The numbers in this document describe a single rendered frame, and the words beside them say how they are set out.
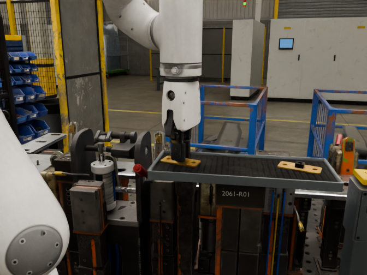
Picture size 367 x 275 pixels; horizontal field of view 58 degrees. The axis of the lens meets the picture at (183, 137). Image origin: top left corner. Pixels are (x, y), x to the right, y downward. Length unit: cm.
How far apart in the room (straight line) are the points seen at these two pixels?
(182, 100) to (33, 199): 32
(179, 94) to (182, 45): 9
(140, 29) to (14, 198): 41
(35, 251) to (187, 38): 43
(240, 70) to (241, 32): 92
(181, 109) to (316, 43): 817
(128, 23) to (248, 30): 808
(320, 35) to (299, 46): 51
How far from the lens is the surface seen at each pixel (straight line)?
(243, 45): 875
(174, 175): 65
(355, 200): 74
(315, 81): 880
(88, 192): 82
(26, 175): 49
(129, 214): 93
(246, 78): 877
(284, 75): 875
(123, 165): 118
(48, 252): 49
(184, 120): 65
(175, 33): 64
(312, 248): 134
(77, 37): 415
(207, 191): 88
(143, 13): 72
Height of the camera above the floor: 141
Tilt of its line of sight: 16 degrees down
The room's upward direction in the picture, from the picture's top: straight up
